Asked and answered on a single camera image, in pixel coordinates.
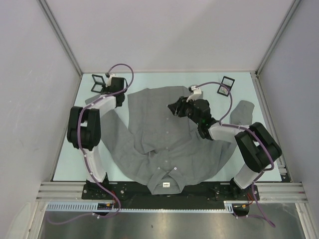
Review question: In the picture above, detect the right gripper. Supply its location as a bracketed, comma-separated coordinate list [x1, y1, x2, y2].
[167, 96, 201, 125]

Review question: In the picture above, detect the grey button-up shirt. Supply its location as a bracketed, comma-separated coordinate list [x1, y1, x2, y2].
[85, 86, 256, 195]

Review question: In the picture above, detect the silver crystal brooch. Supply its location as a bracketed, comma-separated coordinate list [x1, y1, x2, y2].
[221, 87, 228, 94]

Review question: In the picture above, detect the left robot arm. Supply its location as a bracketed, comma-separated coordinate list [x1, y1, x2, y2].
[67, 74, 128, 199]

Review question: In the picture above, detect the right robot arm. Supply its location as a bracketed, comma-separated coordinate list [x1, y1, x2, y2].
[167, 97, 282, 200]

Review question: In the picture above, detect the black display box, right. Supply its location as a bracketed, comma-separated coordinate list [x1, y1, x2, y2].
[217, 76, 235, 97]

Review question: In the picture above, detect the black display box,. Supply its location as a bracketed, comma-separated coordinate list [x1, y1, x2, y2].
[91, 74, 106, 94]
[217, 76, 235, 97]

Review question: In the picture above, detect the black display box, left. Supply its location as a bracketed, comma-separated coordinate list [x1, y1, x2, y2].
[91, 74, 106, 94]

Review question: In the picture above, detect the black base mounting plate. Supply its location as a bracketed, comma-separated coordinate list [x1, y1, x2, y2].
[81, 181, 260, 202]

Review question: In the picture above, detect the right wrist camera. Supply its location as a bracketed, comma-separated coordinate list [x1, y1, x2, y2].
[186, 85, 202, 102]

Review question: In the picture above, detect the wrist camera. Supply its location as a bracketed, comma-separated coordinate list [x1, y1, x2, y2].
[105, 72, 118, 87]
[186, 85, 202, 102]

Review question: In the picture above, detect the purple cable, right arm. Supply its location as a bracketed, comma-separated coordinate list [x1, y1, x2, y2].
[196, 82, 277, 228]

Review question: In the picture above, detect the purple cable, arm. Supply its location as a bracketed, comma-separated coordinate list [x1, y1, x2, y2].
[196, 82, 277, 228]
[46, 64, 135, 224]

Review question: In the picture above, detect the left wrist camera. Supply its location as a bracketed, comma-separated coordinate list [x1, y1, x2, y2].
[105, 72, 118, 87]

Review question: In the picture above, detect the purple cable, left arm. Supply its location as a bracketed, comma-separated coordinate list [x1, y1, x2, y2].
[46, 64, 135, 224]

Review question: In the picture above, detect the white slotted cable duct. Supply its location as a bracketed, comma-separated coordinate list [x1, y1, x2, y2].
[46, 201, 236, 213]

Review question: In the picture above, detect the aluminium frame rail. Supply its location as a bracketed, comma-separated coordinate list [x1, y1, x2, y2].
[36, 182, 88, 202]

